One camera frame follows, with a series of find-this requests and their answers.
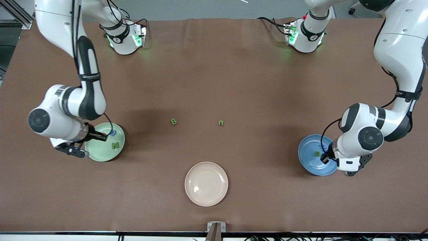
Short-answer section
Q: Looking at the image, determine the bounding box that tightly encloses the beige round plate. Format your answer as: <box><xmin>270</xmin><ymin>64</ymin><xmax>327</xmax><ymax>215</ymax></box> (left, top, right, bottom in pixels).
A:
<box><xmin>185</xmin><ymin>162</ymin><xmax>229</xmax><ymax>207</ymax></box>

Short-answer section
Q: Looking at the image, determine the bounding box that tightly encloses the aluminium frame post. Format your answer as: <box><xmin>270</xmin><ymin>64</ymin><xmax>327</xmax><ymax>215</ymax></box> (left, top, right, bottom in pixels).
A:
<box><xmin>0</xmin><ymin>0</ymin><xmax>33</xmax><ymax>30</ymax></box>

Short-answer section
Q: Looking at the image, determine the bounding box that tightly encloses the grey metal camera bracket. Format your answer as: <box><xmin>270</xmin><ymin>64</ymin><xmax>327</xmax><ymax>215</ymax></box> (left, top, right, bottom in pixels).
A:
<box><xmin>207</xmin><ymin>222</ymin><xmax>226</xmax><ymax>241</ymax></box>

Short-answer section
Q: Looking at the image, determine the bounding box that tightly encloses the blue round plate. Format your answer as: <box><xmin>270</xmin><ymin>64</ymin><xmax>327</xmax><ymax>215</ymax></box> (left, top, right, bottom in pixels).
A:
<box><xmin>298</xmin><ymin>134</ymin><xmax>339</xmax><ymax>176</ymax></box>

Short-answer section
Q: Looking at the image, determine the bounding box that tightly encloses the light green round plate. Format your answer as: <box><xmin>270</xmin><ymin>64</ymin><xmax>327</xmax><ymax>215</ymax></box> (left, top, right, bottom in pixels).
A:
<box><xmin>84</xmin><ymin>123</ymin><xmax>126</xmax><ymax>162</ymax></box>

